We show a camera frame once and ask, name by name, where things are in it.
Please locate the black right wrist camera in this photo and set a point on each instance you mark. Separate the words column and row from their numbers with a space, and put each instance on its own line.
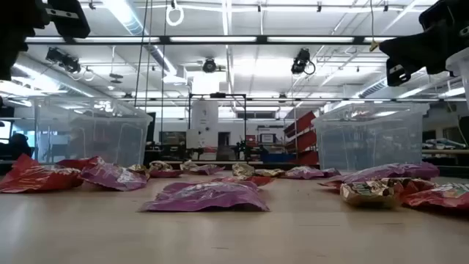
column 399, row 73

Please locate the black ceiling camera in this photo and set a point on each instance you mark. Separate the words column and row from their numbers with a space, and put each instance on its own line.
column 301, row 60
column 209, row 65
column 62, row 60

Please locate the blue storage bin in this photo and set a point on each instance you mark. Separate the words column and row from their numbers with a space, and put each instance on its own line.
column 278, row 157

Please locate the red Skittles candy pack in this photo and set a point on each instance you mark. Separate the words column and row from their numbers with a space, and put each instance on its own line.
column 256, row 180
column 329, row 184
column 439, row 198
column 36, row 177
column 78, row 162
column 166, row 174

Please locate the white cylindrical machine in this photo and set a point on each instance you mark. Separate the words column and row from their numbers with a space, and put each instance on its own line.
column 204, row 117

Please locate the person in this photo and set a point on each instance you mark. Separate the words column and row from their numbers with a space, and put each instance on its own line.
column 18, row 144

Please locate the silver ventilation duct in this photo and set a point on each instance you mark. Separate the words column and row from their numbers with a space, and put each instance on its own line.
column 139, row 29

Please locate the small clear plastic bin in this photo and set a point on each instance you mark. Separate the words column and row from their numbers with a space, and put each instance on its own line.
column 370, row 139
column 91, row 139

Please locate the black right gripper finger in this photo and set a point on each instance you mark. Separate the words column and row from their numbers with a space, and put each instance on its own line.
column 425, row 60
column 414, row 43

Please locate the black frame bar with lights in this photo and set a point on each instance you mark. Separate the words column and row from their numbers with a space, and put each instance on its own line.
column 164, row 39

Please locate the red shelf rack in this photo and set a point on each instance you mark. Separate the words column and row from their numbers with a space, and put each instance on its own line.
column 302, row 139

